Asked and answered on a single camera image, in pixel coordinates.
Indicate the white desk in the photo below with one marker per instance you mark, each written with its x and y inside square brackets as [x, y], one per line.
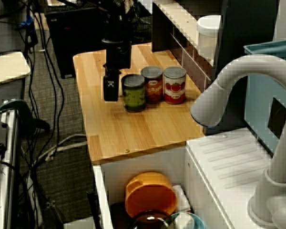
[7, 66]

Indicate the dark glass bowl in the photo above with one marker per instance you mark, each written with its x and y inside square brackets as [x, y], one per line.
[150, 221]

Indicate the orange plastic pot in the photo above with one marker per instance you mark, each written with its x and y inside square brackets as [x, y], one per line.
[150, 198]

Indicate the white plastic item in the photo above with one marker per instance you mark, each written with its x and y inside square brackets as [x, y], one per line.
[181, 198]

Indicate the orange beans can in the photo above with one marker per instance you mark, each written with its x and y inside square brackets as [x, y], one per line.
[155, 90]

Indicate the green clamp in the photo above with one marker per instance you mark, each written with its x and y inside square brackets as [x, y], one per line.
[26, 114]

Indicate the green peas can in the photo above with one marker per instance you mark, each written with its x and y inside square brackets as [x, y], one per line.
[133, 100]

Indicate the teal plastic bin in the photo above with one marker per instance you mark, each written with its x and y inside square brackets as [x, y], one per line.
[257, 100]

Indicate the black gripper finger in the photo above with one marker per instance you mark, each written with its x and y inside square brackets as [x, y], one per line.
[110, 90]
[121, 86]

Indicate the red tomato can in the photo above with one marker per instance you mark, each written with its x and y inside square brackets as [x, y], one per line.
[175, 88]

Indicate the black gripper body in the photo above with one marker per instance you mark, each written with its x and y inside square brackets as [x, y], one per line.
[118, 56]

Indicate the dark tiled backsplash with ledge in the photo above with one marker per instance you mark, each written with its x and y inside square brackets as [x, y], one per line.
[181, 23]

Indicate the white toy sink unit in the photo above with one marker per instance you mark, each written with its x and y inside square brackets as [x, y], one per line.
[228, 152]

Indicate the grey toy faucet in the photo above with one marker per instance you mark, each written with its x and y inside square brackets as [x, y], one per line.
[252, 64]

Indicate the dark grey upright board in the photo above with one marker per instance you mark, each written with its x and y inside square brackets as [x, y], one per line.
[248, 23]

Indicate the white plastic container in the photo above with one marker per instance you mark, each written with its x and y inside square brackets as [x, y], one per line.
[207, 35]

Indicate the black end panel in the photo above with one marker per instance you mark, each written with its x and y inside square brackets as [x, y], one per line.
[160, 28]

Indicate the white plastic cup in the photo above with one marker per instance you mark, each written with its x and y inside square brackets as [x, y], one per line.
[183, 221]

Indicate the aluminium frame rail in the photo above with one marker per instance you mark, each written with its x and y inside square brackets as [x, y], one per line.
[10, 155]

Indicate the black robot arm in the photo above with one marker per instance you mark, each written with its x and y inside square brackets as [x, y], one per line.
[115, 23]

